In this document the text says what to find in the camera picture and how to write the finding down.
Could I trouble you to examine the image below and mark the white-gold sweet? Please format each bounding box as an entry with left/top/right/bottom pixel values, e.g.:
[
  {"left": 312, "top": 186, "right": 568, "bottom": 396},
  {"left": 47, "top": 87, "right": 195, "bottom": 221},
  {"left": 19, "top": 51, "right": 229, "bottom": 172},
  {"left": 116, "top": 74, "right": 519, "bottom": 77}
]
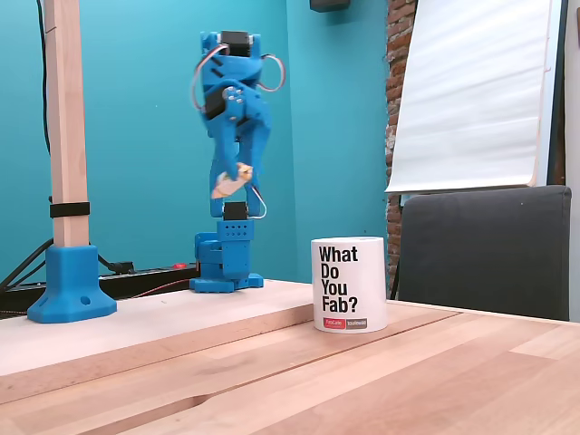
[{"left": 209, "top": 163, "right": 255, "bottom": 200}]

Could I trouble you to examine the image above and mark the white printed mug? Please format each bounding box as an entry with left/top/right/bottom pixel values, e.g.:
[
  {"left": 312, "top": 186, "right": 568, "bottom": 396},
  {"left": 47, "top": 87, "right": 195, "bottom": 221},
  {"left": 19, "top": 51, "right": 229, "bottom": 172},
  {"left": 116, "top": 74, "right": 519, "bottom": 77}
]
[{"left": 310, "top": 235, "right": 388, "bottom": 334}]

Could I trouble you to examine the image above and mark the black power strip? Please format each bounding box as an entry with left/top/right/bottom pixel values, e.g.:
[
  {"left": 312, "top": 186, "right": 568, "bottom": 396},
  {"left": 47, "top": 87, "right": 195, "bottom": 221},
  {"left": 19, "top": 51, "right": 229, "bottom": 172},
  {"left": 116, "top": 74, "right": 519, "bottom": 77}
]
[{"left": 0, "top": 261, "right": 203, "bottom": 314}]

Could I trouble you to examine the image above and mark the light wooden board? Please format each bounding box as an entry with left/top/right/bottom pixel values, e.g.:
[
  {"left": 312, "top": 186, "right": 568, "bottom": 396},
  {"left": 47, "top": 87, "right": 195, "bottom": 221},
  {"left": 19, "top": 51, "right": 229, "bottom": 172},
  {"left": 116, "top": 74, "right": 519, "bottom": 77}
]
[{"left": 0, "top": 278, "right": 318, "bottom": 377}]

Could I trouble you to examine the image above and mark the white flip chart paper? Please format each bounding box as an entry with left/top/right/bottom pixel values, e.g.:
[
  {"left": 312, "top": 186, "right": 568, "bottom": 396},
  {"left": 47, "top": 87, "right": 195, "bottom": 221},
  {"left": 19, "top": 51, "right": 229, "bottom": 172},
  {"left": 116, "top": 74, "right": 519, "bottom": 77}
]
[{"left": 383, "top": 0, "right": 556, "bottom": 195}]

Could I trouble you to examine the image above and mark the dark grey chair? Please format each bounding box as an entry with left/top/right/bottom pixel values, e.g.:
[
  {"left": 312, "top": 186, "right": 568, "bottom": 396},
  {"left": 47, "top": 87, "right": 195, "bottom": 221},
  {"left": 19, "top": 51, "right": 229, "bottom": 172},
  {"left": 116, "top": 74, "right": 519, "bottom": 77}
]
[{"left": 397, "top": 184, "right": 573, "bottom": 323}]

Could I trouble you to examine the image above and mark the dark flip chart easel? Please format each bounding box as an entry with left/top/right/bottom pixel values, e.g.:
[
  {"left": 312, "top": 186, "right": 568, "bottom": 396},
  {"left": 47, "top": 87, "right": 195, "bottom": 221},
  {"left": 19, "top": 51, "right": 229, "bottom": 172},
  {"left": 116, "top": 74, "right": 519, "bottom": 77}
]
[{"left": 388, "top": 0, "right": 568, "bottom": 300}]

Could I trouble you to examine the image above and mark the red white servo cable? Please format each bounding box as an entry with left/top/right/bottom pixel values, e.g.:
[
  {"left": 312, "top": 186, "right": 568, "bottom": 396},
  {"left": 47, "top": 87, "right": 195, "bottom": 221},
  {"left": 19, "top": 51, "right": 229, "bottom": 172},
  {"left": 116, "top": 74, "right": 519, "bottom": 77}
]
[
  {"left": 258, "top": 53, "right": 287, "bottom": 94},
  {"left": 190, "top": 43, "right": 227, "bottom": 117}
]

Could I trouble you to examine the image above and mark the wooden post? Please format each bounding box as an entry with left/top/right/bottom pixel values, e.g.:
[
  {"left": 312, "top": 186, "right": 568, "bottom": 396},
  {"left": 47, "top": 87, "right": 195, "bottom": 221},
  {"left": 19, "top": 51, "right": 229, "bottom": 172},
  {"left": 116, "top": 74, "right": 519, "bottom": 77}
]
[{"left": 42, "top": 0, "right": 91, "bottom": 250}]

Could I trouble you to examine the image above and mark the black cable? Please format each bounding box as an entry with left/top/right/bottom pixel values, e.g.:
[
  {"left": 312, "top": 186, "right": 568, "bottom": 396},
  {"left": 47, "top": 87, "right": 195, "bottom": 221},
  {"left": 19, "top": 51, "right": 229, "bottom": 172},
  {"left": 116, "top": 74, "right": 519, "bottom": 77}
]
[
  {"left": 35, "top": 0, "right": 53, "bottom": 157},
  {"left": 0, "top": 237, "right": 54, "bottom": 294}
]

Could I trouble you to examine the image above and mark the black strap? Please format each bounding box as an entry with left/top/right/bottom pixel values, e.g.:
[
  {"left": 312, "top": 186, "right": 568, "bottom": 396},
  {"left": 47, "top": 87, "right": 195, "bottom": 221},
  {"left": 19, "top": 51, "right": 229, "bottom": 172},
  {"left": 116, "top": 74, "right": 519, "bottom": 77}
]
[{"left": 48, "top": 202, "right": 91, "bottom": 219}]

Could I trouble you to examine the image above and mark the blue post base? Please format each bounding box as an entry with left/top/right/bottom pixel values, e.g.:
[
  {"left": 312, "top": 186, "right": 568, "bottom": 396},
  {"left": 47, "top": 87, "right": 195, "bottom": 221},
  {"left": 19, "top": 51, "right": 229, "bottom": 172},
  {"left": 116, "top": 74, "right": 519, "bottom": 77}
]
[{"left": 25, "top": 244, "right": 118, "bottom": 324}]

